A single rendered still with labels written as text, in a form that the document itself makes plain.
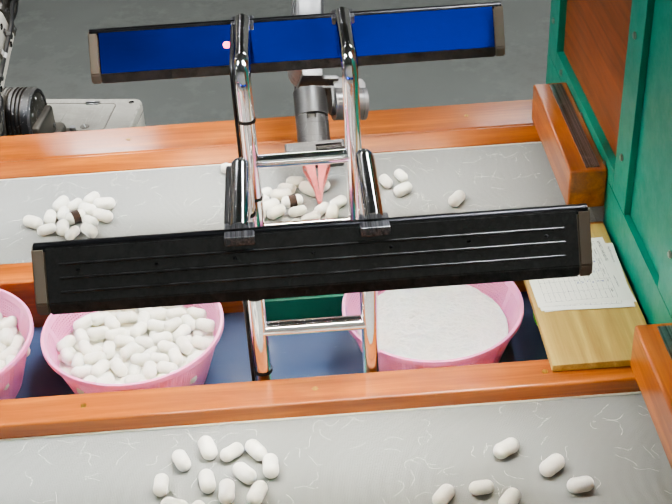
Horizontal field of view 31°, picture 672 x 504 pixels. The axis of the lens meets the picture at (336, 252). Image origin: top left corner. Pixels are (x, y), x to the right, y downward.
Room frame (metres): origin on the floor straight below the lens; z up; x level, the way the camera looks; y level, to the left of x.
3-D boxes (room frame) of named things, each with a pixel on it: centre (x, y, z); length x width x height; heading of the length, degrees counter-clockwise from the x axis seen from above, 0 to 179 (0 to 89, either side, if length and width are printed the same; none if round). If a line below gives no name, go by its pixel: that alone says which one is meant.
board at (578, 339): (1.39, -0.35, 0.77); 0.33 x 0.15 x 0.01; 1
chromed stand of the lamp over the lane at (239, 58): (1.58, 0.04, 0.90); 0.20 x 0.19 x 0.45; 91
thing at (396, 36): (1.66, 0.04, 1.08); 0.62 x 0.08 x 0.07; 91
